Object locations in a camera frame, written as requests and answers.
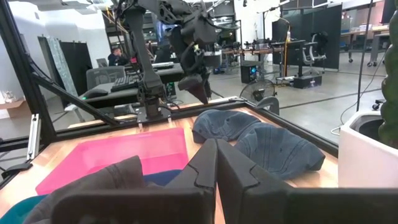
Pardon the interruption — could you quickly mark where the black panel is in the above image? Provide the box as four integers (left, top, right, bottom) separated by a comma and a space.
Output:
58, 40, 94, 97

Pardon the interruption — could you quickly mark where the long workbench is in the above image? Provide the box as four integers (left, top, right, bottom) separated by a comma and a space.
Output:
221, 39, 307, 57

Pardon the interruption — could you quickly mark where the cardboard box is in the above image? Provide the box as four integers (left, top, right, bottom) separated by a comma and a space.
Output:
0, 98, 27, 119

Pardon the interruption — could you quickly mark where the green topiary plant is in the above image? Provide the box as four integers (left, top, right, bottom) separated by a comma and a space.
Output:
377, 9, 398, 149

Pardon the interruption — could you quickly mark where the black aluminium table frame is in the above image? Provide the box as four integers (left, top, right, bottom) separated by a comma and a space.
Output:
0, 0, 340, 190

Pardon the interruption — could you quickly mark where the black computer tower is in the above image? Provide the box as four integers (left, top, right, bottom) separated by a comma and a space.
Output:
240, 64, 258, 84

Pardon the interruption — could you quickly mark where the pink plastic bin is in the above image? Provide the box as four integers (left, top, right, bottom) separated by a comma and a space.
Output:
35, 126, 190, 196

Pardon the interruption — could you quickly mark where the black frame clamp foot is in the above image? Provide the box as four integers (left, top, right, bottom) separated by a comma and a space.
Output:
1, 162, 34, 180

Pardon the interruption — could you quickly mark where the silver metal bracket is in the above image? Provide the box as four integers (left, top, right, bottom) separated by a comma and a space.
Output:
26, 113, 42, 161

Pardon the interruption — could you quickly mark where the thin black pole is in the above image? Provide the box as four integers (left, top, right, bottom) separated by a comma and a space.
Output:
356, 0, 374, 113

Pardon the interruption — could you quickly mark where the white mesh office chair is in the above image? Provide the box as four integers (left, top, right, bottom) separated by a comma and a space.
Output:
302, 32, 329, 75

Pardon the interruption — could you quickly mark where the white square planter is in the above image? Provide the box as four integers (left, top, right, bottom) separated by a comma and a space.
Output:
338, 110, 398, 189

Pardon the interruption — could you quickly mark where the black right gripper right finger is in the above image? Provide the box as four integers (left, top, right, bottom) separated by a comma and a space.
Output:
216, 139, 398, 224

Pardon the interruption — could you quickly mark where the dark partition wall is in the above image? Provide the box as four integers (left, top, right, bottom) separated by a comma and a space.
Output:
271, 2, 343, 71

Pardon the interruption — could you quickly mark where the person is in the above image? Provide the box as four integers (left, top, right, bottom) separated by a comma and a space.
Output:
107, 47, 129, 67

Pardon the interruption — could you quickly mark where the black keyboard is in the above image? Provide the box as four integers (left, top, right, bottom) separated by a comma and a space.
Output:
110, 74, 141, 93

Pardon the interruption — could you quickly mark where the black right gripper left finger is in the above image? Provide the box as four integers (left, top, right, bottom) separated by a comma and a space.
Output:
50, 138, 218, 224

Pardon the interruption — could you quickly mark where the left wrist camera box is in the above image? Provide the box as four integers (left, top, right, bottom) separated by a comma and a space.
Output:
177, 73, 203, 91

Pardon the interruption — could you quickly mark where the wooden top table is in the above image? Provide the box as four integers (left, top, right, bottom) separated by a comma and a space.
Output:
340, 24, 391, 68

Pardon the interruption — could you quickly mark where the black computer mouse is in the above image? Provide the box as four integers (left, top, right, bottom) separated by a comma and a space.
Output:
82, 88, 109, 100

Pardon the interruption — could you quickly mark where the black desk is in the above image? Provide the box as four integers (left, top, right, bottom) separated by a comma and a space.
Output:
79, 63, 186, 110

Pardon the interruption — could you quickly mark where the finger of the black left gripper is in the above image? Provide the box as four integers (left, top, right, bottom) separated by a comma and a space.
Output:
188, 81, 211, 105

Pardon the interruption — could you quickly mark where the black floor fan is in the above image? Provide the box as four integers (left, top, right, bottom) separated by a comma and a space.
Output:
239, 78, 277, 105

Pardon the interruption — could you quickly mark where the dark grey cap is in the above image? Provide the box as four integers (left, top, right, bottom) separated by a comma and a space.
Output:
23, 155, 162, 224

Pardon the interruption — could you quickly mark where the grey curved bracket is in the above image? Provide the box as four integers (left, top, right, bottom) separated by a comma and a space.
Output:
255, 95, 280, 116

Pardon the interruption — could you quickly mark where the black stand base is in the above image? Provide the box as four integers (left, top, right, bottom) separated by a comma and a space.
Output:
292, 74, 323, 90

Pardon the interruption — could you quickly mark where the silver patterned panel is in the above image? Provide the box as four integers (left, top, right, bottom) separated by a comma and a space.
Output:
45, 35, 78, 97

